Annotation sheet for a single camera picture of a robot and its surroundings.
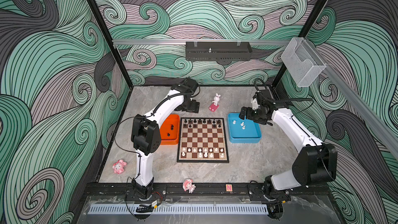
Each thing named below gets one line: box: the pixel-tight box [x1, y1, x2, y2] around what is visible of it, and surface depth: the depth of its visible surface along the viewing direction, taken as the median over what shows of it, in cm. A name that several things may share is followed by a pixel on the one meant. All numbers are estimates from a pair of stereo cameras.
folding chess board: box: [176, 117, 230, 164], surface depth 91 cm
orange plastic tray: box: [160, 114, 180, 145], surface depth 94 cm
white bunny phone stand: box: [208, 92, 221, 112], surface depth 106 cm
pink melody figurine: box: [182, 178, 197, 194], surface depth 74 cm
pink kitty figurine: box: [111, 159, 127, 175], surface depth 80 cm
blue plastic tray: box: [227, 112, 262, 144], surface depth 97 cm
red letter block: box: [225, 184, 233, 192], surface depth 75 cm
